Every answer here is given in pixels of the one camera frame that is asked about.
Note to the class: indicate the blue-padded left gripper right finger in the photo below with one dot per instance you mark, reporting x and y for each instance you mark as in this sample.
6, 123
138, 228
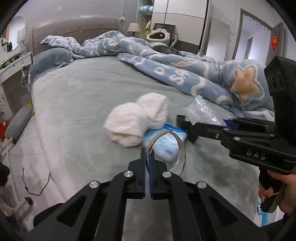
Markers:
197, 211

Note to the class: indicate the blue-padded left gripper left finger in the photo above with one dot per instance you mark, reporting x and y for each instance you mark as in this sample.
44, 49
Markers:
97, 211

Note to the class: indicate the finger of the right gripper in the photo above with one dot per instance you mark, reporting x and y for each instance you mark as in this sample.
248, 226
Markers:
199, 129

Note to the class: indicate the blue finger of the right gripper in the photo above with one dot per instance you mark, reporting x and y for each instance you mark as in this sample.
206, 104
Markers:
231, 124

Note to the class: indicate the clear plastic wrapper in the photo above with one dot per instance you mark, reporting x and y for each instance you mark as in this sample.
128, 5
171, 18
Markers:
199, 111

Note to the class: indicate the cardboard tape roll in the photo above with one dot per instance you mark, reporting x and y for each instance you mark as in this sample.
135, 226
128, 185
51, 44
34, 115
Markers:
179, 166

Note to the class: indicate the blue tissue pack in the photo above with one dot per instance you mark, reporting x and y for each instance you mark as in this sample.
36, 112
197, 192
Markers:
166, 147

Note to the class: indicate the white socks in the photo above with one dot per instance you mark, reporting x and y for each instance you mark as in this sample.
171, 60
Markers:
127, 123

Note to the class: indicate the person's right hand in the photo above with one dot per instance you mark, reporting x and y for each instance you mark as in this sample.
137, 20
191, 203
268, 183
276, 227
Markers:
287, 203

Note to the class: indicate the blue patterned fleece blanket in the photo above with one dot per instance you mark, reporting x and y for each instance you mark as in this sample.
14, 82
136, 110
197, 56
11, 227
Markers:
239, 86

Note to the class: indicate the grey room door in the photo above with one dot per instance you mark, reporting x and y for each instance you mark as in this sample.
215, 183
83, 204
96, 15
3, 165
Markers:
257, 40

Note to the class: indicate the dark cat on bed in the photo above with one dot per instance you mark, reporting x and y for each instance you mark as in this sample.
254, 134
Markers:
167, 50

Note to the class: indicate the white flower cat bed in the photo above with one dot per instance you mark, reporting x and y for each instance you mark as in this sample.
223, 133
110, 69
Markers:
159, 35

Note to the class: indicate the white wardrobe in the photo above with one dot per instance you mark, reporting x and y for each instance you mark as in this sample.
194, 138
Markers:
192, 20

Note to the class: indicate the grey floor cushion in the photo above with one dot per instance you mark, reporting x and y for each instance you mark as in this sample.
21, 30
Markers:
19, 122

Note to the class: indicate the grey-green sheeted bed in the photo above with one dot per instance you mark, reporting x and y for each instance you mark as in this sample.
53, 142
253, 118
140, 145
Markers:
71, 105

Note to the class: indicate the red container on floor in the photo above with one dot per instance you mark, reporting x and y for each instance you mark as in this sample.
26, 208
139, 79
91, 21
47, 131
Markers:
3, 126

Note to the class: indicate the white bedside lamp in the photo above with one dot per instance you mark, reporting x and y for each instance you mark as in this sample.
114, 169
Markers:
133, 28

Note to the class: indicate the white dressing table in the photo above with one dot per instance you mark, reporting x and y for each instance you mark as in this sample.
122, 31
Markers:
14, 77

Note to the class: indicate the blue-grey pillow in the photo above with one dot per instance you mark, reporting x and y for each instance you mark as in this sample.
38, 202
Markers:
48, 61

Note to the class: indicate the grey padded headboard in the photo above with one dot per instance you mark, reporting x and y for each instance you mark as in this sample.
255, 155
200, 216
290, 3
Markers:
80, 27

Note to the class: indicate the round wall mirror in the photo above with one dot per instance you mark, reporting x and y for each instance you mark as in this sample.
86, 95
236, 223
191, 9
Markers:
12, 35

